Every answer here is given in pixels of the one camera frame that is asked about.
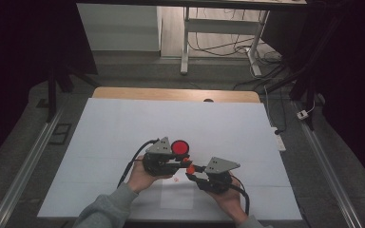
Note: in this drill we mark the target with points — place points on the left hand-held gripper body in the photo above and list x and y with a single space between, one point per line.
157 161

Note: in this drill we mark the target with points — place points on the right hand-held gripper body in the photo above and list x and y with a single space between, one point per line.
218 180

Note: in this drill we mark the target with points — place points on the round red ink pad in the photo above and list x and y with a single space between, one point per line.
180 147

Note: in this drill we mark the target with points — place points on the orange bottle cap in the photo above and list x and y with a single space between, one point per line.
190 170

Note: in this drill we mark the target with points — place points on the person's left hand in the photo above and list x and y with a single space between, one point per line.
139 179

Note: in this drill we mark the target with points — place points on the white paper sheet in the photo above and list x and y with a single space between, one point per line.
177 196

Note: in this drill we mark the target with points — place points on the white power strip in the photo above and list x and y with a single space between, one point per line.
279 141

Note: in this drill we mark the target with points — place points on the small white adapter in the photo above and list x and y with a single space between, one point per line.
302 114

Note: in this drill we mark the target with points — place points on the black stand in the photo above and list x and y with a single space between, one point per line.
52 95
310 85

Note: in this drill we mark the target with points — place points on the white panel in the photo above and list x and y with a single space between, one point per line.
120 28

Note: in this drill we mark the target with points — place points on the dark curtain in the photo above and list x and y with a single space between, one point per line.
19 47
361 63

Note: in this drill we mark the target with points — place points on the aluminium floor rail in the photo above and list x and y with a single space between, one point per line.
28 158
326 164

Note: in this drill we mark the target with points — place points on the desk with white frame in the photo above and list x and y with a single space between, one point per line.
221 26

